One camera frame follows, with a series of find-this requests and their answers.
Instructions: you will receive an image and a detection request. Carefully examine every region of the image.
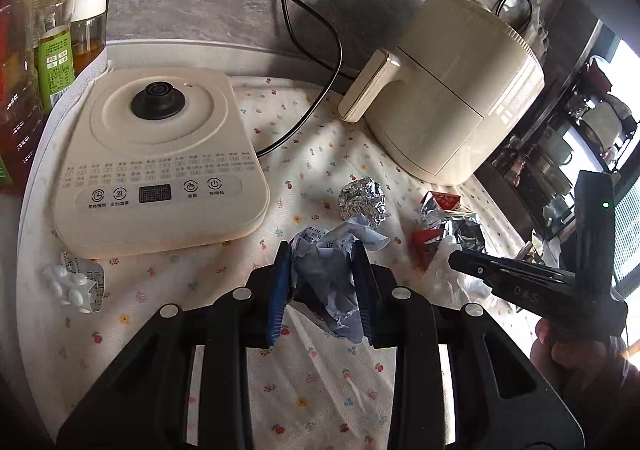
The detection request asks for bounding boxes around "black heating base power cable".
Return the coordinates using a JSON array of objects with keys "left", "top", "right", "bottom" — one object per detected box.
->
[{"left": 218, "top": 0, "right": 344, "bottom": 157}]

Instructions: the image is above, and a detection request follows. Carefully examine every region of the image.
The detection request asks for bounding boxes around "cream kettle heating base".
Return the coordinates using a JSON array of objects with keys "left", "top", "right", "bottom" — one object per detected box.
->
[{"left": 52, "top": 69, "right": 271, "bottom": 261}]

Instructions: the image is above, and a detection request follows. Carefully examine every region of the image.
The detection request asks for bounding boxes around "printed paper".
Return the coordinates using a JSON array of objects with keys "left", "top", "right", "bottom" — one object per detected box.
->
[{"left": 290, "top": 215, "right": 391, "bottom": 343}]

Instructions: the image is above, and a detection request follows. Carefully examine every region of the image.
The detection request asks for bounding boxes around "black air fryer power cable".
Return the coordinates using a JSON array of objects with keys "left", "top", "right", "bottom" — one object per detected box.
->
[{"left": 492, "top": 0, "right": 534, "bottom": 31}]

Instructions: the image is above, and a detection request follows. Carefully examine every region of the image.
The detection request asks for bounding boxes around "clear plastic wrap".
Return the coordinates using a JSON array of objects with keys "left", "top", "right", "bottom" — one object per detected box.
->
[{"left": 434, "top": 245, "right": 501, "bottom": 317}]

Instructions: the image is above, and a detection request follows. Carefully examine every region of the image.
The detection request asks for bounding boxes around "window blind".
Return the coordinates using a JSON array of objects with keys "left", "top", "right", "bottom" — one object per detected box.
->
[{"left": 611, "top": 187, "right": 640, "bottom": 283}]

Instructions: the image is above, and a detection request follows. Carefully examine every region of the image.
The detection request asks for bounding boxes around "red and silver wrapper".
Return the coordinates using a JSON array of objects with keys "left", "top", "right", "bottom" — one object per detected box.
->
[
  {"left": 419, "top": 190, "right": 463, "bottom": 231},
  {"left": 410, "top": 215, "right": 487, "bottom": 272}
]

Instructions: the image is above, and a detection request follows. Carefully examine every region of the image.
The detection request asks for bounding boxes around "white pill blister pack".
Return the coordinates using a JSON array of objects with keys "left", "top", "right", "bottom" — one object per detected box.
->
[{"left": 42, "top": 250, "right": 108, "bottom": 315}]

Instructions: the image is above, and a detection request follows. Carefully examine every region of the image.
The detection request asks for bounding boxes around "black dish rack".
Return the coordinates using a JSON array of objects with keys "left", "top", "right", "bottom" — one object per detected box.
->
[{"left": 475, "top": 20, "right": 640, "bottom": 251}]

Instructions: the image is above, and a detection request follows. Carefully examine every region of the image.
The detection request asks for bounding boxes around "cream air fryer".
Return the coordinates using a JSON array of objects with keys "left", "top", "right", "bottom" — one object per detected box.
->
[{"left": 337, "top": 0, "right": 546, "bottom": 186}]

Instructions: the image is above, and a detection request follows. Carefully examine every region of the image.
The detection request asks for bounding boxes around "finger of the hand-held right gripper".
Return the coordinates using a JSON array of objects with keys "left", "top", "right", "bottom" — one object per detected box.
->
[{"left": 447, "top": 248, "right": 577, "bottom": 316}]

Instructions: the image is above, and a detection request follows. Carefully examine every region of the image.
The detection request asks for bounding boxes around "floral tablecloth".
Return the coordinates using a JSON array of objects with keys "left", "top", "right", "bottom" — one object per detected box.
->
[{"left": 17, "top": 75, "right": 566, "bottom": 450}]

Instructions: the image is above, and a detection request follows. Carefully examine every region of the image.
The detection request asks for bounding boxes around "yellow-capped green label bottle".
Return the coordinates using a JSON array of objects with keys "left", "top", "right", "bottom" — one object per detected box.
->
[{"left": 32, "top": 0, "right": 81, "bottom": 113}]

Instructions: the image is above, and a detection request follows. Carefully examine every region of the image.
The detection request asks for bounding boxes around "person's right hand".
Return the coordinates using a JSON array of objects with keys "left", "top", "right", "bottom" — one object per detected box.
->
[{"left": 530, "top": 317, "right": 636, "bottom": 408}]

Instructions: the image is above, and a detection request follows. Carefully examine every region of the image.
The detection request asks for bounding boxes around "crumpled foil ball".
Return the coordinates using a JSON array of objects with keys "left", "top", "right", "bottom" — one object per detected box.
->
[{"left": 338, "top": 178, "right": 392, "bottom": 222}]

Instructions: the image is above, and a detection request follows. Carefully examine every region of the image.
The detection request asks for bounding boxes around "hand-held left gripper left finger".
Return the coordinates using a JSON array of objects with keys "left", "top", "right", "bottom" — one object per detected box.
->
[{"left": 57, "top": 241, "right": 293, "bottom": 450}]

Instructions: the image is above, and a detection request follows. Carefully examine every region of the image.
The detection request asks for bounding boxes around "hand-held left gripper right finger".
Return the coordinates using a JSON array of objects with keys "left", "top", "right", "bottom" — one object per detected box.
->
[{"left": 350, "top": 239, "right": 586, "bottom": 450}]

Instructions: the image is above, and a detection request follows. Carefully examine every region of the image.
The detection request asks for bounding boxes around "large red label oil bottle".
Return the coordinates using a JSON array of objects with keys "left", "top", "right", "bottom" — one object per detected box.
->
[{"left": 0, "top": 0, "right": 43, "bottom": 196}]

